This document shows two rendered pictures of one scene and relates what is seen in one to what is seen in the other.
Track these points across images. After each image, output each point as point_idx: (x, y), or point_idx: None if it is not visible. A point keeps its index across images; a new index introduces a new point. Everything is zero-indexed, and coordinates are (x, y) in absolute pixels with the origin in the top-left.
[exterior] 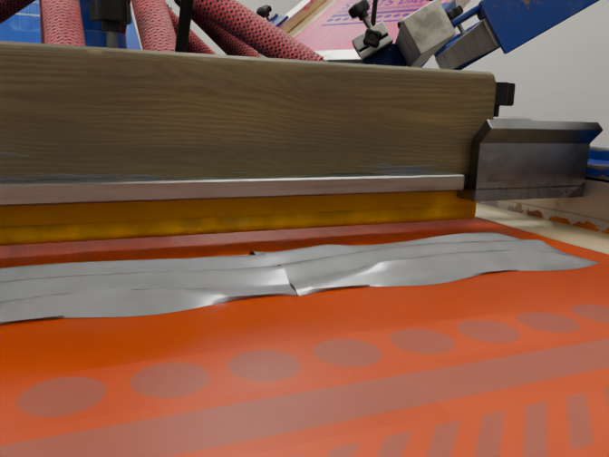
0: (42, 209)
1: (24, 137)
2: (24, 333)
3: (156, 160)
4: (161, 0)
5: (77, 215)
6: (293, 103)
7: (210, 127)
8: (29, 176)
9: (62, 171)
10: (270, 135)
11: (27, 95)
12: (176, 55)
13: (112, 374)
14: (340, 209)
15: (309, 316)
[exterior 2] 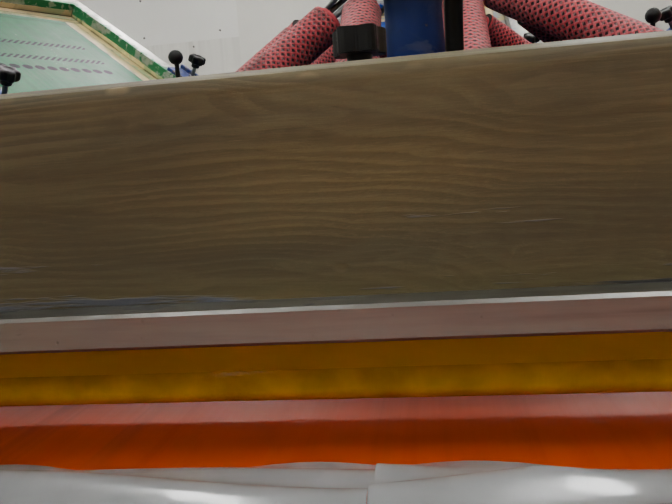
0: (75, 352)
1: (25, 241)
2: None
3: (228, 268)
4: (478, 21)
5: (125, 362)
6: (495, 139)
7: (323, 202)
8: (35, 303)
9: (80, 294)
10: (448, 209)
11: (23, 175)
12: (252, 76)
13: None
14: (639, 357)
15: None
